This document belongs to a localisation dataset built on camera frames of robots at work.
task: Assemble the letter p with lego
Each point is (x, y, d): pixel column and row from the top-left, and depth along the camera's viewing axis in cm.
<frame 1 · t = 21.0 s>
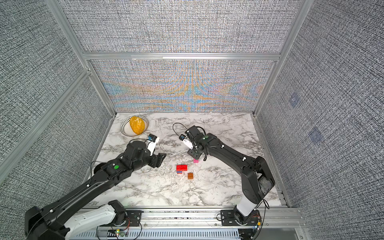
left hand: (161, 151, 76), fingers open
right hand: (195, 145, 86), fingers open
striped white bowl: (126, 129, 108), point 4 cm above the table
yellow orange sponge ball: (137, 124, 105), point 8 cm above the table
lower red long lego brick: (181, 168, 87), point 5 cm above the table
blue small lego brick: (179, 172, 92), on the table
pink small lego brick: (195, 161, 95), on the table
orange small lego brick: (190, 176, 87), point 2 cm above the table

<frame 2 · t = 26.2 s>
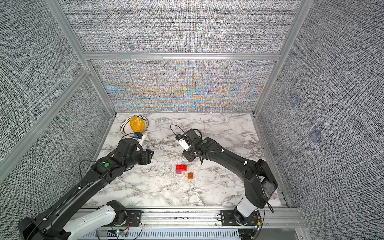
left hand: (151, 151, 76), fingers open
right hand: (188, 147, 84), fingers open
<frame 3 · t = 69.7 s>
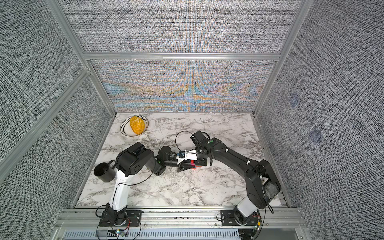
left hand: (194, 164, 91), fingers open
right hand: (197, 154, 86), fingers open
black cup: (104, 171, 88), point 3 cm above the table
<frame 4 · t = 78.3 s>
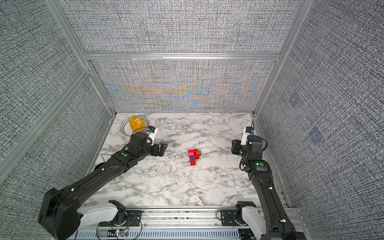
left hand: (163, 142, 82), fingers open
right hand: (237, 137, 78), fingers open
upper red long lego brick: (193, 150, 97), point 3 cm above the table
red small lego brick: (192, 163, 94), on the table
